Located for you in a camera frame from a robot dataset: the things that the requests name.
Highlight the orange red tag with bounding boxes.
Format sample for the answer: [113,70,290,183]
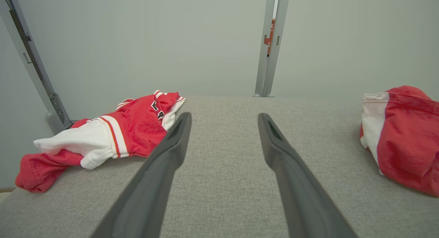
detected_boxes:
[263,19,276,57]

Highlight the red white number 23 jersey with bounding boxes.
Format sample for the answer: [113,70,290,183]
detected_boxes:
[15,90,186,193]

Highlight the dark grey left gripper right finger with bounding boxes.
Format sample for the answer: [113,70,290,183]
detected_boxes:
[258,113,359,238]

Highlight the grey fabric sofa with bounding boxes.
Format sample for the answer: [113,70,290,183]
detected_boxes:
[0,96,439,238]

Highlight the grey double partition post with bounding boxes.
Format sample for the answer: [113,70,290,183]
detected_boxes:
[254,0,291,98]

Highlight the red shorts with white trim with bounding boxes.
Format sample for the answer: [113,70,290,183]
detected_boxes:
[359,85,439,197]

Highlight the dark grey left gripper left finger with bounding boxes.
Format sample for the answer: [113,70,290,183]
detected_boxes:
[90,112,192,238]

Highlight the grey slotted partition post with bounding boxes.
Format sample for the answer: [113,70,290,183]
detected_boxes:
[0,0,73,135]

